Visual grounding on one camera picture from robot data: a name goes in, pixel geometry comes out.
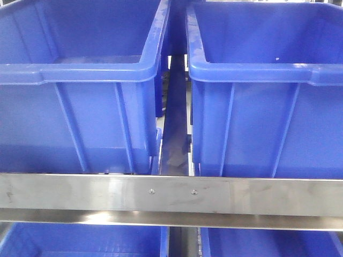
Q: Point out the steel shelf front beam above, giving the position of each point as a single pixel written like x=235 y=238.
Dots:
x=249 y=203

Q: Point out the blue bin upper left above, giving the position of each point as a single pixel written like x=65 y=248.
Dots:
x=78 y=83

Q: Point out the blue bin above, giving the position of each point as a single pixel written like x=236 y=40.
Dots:
x=78 y=83
x=250 y=242
x=53 y=239
x=266 y=89

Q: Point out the blue bin upper right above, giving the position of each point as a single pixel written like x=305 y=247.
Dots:
x=266 y=89

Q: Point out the blue bin lower right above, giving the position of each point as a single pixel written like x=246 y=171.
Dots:
x=250 y=242

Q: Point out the blue bin lower left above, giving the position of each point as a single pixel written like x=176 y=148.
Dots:
x=53 y=239

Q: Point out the steel divider rail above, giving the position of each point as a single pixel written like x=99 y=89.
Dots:
x=175 y=143

